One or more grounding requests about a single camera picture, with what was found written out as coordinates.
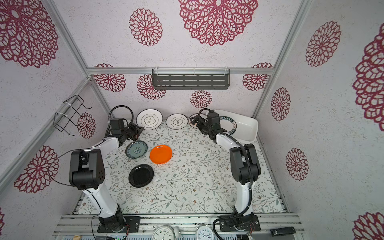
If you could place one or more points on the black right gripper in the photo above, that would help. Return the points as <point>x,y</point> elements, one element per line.
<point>202,121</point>

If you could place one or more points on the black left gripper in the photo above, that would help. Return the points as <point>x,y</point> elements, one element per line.
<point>138,130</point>

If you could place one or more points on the teal patterned plate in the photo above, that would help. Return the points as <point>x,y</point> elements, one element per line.
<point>136,149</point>

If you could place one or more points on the black clip on rail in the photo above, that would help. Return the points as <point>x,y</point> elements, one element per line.
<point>285,231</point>

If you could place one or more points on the right white clock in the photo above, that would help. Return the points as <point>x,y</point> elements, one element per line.
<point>204,233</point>

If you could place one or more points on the white clock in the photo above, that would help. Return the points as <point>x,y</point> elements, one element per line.
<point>204,233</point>
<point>164,233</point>

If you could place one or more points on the black wire wall rack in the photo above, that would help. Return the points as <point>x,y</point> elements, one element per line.
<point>64,118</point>

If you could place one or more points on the white plastic bin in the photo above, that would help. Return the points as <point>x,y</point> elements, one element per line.
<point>247,128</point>

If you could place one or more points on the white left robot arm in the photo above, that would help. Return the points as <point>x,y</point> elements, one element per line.
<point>87,173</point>

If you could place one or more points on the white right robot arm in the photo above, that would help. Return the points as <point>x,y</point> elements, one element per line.
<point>245,169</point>

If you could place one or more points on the left white clock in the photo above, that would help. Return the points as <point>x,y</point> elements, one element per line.
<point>164,233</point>

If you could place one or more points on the black plastic plate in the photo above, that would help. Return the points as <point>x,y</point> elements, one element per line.
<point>141,175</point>

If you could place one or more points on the white cloud pattern plate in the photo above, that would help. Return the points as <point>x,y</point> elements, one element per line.
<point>177,121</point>

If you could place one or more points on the green rim plate back row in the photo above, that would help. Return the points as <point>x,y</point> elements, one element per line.
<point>228,124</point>

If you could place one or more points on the orange plastic plate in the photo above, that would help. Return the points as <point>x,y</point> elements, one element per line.
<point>161,154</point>

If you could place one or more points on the orange sunburst plate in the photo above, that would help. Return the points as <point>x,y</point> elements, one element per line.
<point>194,121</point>

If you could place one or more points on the grey wall shelf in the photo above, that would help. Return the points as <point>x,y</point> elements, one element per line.
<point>192,80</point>

